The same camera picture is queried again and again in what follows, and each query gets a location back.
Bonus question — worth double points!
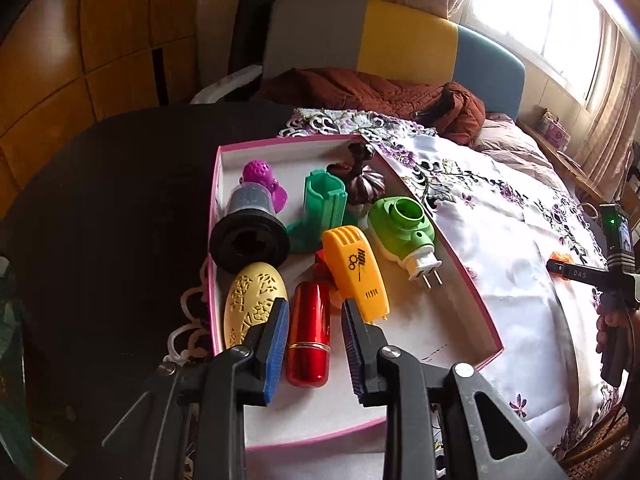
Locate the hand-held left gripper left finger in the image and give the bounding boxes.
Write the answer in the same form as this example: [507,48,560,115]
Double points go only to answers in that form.
[102,297,291,480]

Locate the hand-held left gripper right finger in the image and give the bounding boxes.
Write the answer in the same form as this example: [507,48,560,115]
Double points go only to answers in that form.
[341,300,568,480]

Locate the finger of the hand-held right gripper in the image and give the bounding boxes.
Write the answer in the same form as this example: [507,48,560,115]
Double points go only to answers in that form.
[546,257,613,286]

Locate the red lipstick tube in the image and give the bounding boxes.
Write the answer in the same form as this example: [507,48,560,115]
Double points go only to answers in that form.
[286,281,332,387]

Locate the yellow egg-shaped case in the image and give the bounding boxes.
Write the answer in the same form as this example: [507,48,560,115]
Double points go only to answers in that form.
[223,261,288,351]

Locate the yellow plastic comb-topped device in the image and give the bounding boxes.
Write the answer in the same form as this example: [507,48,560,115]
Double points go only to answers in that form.
[322,226,391,323]

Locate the pink cardboard box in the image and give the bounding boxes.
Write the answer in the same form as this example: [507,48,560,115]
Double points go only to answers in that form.
[207,134,503,450]

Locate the green plug-in device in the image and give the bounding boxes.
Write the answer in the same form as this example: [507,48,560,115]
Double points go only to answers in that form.
[367,196,443,291]

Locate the green plastic holder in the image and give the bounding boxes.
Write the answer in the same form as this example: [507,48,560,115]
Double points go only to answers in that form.
[287,170,358,254]

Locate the brown pumpkin-shaped ornament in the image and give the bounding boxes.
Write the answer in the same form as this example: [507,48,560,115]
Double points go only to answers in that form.
[327,142,386,206]

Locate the purple perforated toy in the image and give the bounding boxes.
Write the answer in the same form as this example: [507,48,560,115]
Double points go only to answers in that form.
[242,160,291,211]

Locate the person's right hand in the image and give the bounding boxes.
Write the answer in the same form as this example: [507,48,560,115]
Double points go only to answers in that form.
[596,310,631,356]

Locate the white embroidered floral tablecloth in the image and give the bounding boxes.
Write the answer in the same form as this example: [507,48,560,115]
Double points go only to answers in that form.
[170,107,626,480]

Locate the wooden bedside shelf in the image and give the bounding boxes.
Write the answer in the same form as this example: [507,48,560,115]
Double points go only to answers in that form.
[520,120,606,201]

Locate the pink gift boxes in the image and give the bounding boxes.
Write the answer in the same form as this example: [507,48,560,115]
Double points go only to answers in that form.
[537,107,571,148]

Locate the pink duvet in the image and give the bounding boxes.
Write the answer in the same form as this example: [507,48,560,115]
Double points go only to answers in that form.
[472,112,586,221]

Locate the brown wicker furniture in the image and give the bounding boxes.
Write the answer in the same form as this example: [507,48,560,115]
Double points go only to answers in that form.
[555,405,631,476]

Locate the black round table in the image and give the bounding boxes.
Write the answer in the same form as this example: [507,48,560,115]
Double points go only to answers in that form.
[0,102,301,480]

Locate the window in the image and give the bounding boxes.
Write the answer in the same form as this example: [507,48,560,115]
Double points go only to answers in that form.
[460,0,608,106]

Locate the brown quilted jacket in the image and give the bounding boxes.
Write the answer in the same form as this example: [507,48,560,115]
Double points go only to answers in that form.
[255,67,486,147]

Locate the grey yellow blue headboard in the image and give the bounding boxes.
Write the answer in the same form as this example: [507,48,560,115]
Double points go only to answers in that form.
[262,0,526,116]

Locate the wooden wardrobe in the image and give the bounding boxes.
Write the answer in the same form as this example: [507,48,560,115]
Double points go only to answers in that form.
[0,0,201,206]

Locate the black wardrobe handle strip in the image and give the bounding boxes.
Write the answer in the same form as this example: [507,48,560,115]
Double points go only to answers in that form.
[151,47,168,107]

